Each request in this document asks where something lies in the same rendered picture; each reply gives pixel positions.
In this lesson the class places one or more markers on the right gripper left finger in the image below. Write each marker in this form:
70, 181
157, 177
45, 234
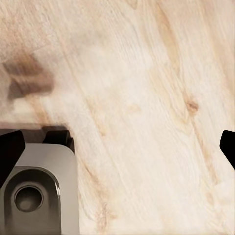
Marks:
12, 145

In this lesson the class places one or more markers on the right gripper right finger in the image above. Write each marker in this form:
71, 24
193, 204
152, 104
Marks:
227, 146

